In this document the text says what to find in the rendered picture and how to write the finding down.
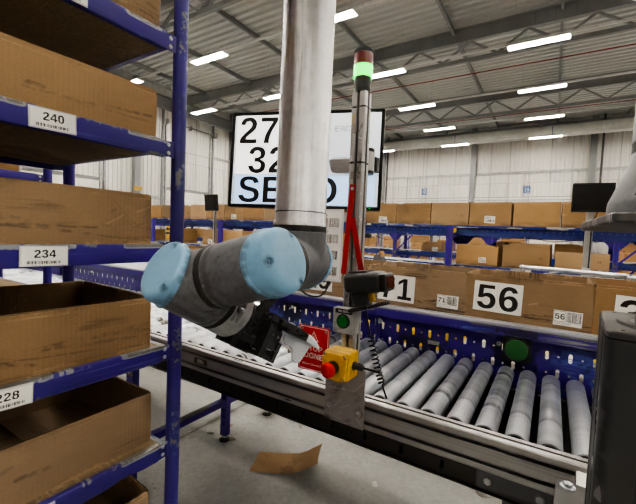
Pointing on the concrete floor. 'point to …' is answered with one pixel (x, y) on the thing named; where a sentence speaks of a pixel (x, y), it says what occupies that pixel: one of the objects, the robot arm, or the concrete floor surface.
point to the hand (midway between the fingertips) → (296, 336)
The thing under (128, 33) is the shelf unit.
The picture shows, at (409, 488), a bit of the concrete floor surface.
